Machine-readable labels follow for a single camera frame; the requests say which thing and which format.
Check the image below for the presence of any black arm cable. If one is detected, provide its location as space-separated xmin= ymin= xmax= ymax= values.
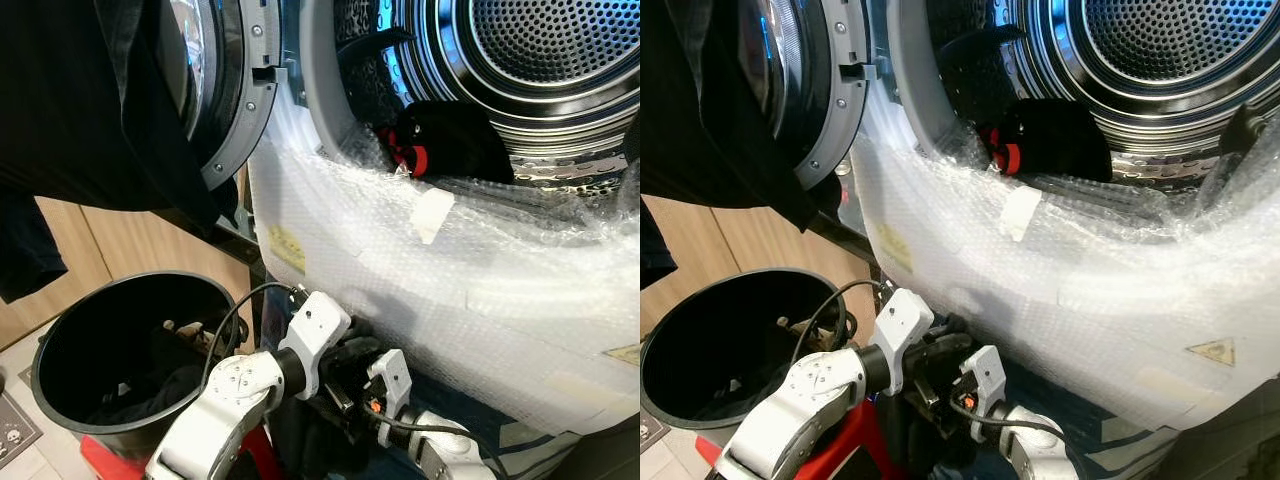
xmin=792 ymin=278 xmax=894 ymax=369
xmin=202 ymin=282 xmax=307 ymax=391
xmin=948 ymin=398 xmax=1063 ymax=438
xmin=364 ymin=408 xmax=473 ymax=439

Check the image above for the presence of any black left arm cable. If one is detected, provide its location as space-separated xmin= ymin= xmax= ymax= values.
xmin=792 ymin=278 xmax=894 ymax=369
xmin=202 ymin=282 xmax=307 ymax=391

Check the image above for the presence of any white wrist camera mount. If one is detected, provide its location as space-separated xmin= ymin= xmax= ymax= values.
xmin=277 ymin=291 xmax=354 ymax=402
xmin=871 ymin=287 xmax=937 ymax=397
xmin=958 ymin=344 xmax=1008 ymax=418
xmin=364 ymin=348 xmax=414 ymax=422

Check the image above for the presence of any red plastic object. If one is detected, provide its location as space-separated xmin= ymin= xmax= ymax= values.
xmin=695 ymin=398 xmax=913 ymax=480
xmin=80 ymin=425 xmax=286 ymax=480

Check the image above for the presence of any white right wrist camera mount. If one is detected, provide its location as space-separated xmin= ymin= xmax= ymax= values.
xmin=958 ymin=344 xmax=1008 ymax=418
xmin=364 ymin=348 xmax=414 ymax=422

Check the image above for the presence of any wooden cabinet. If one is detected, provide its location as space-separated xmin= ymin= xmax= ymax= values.
xmin=640 ymin=168 xmax=879 ymax=339
xmin=0 ymin=170 xmax=253 ymax=351

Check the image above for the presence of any black round laundry bucket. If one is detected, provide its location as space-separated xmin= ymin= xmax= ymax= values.
xmin=30 ymin=270 xmax=244 ymax=459
xmin=640 ymin=267 xmax=861 ymax=433

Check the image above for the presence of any black garment with red trim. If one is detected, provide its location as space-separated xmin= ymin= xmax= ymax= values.
xmin=375 ymin=98 xmax=517 ymax=186
xmin=975 ymin=97 xmax=1114 ymax=183

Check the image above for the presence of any front-loading washing machine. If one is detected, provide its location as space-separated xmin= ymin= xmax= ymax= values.
xmin=245 ymin=0 xmax=641 ymax=480
xmin=850 ymin=0 xmax=1280 ymax=480

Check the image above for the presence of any black hanging garment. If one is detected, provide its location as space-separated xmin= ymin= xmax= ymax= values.
xmin=640 ymin=0 xmax=847 ymax=291
xmin=0 ymin=0 xmax=241 ymax=304

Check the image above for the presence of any rectangular yellow sticker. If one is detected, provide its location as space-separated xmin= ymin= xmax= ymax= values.
xmin=879 ymin=224 xmax=917 ymax=272
xmin=267 ymin=226 xmax=307 ymax=274

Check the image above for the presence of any grey round washer door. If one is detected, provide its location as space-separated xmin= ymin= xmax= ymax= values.
xmin=155 ymin=0 xmax=284 ymax=193
xmin=762 ymin=0 xmax=873 ymax=191

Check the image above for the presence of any clear bubble wrap sheet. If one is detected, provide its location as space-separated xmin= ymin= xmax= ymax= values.
xmin=245 ymin=95 xmax=641 ymax=438
xmin=850 ymin=92 xmax=1280 ymax=433

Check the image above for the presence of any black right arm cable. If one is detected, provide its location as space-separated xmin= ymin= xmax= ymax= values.
xmin=948 ymin=398 xmax=1063 ymax=438
xmin=364 ymin=408 xmax=473 ymax=439

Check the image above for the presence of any white tape piece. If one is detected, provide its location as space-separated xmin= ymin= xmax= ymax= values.
xmin=999 ymin=184 xmax=1044 ymax=242
xmin=409 ymin=187 xmax=457 ymax=245

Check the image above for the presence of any dark clothes pile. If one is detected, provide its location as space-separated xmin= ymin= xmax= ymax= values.
xmin=85 ymin=318 xmax=236 ymax=426
xmin=690 ymin=318 xmax=856 ymax=419

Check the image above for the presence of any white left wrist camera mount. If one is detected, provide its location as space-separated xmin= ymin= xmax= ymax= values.
xmin=277 ymin=291 xmax=354 ymax=402
xmin=871 ymin=287 xmax=937 ymax=397

